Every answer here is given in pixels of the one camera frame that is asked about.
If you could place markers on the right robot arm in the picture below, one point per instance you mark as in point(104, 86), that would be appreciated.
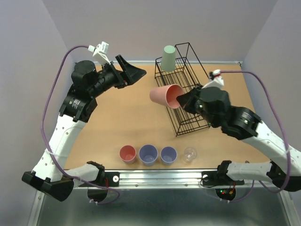
point(284, 166)

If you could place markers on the mint green plastic cup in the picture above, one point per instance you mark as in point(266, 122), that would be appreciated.
point(168, 59)

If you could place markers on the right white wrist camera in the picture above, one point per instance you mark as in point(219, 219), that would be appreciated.
point(215, 80)

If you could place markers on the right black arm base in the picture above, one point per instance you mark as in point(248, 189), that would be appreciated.
point(212, 178)

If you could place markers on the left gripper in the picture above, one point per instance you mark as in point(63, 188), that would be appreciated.
point(130, 74)

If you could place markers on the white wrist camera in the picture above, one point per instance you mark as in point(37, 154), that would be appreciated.
point(100, 52)
point(215, 80)

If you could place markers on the clear plastic cup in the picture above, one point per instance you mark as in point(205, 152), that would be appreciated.
point(189, 154)

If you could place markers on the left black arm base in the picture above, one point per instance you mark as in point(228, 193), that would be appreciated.
point(110, 180)

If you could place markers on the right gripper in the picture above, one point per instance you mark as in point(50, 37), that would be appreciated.
point(187, 100)

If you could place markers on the salmon pink plastic cup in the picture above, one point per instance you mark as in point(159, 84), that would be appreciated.
point(166, 95)

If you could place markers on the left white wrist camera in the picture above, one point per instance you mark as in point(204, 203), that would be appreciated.
point(100, 52)

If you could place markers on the small lavender plastic cup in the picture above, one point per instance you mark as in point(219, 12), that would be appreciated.
point(168, 155)

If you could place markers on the red plastic cup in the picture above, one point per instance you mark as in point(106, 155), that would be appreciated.
point(128, 154)

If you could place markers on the large lavender plastic cup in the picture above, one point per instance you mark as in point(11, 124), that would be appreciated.
point(148, 154)

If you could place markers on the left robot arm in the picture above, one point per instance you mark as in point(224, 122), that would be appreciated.
point(48, 176)

